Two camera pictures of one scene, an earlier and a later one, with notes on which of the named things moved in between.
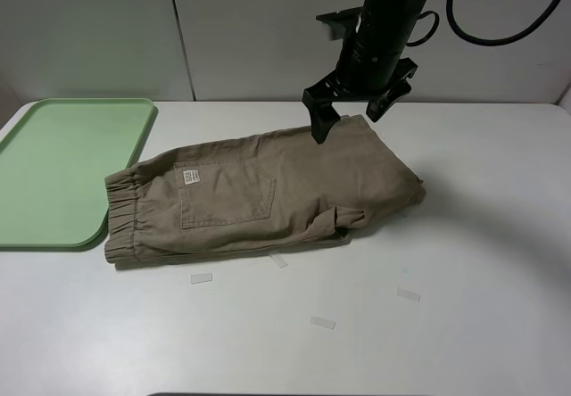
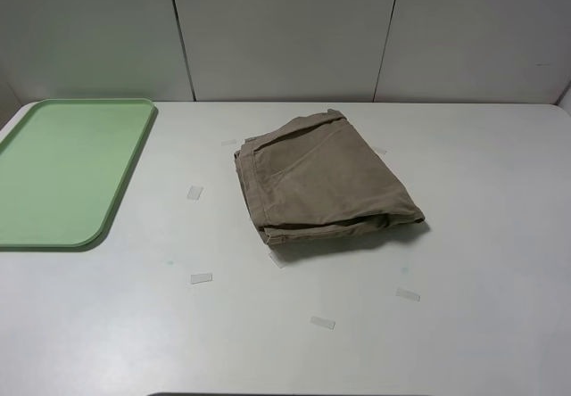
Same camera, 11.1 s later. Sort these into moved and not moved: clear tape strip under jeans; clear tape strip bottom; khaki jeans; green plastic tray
Moved: khaki jeans
Not moved: clear tape strip under jeans; clear tape strip bottom; green plastic tray
